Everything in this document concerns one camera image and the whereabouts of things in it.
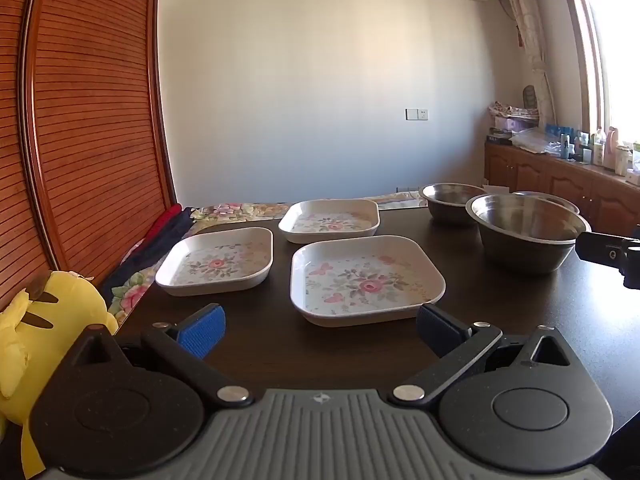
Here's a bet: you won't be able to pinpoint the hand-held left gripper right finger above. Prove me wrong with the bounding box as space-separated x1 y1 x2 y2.
389 303 589 408

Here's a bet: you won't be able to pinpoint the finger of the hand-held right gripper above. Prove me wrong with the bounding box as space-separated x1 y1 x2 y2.
575 230 640 289

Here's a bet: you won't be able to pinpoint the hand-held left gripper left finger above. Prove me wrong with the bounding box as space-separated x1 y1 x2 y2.
47 302 254 409

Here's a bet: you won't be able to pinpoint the floral square plate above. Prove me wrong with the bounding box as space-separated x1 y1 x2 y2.
155 226 274 297
290 235 447 328
278 198 381 244

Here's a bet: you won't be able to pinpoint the large stainless steel bowl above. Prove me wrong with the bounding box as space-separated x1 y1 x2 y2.
465 194 592 275

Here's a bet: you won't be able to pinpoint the wooden cabinet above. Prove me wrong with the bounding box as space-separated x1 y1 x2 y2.
484 139 640 241

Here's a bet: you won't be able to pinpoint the red and navy clothes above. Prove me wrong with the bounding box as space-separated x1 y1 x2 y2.
99 207 197 292

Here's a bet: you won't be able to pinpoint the row of toiletry bottles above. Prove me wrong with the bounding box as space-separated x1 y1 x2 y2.
544 122 640 187

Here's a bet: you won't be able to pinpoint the red cloth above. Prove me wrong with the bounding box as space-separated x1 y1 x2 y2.
144 203 184 242

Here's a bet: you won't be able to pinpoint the floral bedspread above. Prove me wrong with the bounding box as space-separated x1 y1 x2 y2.
107 194 432 322

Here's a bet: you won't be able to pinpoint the clear plastic bag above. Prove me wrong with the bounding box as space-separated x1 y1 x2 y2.
510 127 567 154

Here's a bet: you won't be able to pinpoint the yellow plush toy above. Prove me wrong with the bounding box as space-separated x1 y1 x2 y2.
0 270 119 480

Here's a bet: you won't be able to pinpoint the pile of printed papers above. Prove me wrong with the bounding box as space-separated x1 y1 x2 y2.
487 101 542 134

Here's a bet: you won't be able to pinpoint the window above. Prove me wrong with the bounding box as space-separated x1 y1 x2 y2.
567 0 640 148

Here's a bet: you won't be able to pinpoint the patterned curtain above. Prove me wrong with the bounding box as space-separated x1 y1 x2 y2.
495 0 557 131

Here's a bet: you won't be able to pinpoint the wooden slatted wardrobe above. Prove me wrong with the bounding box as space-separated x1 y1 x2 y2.
0 0 177 303

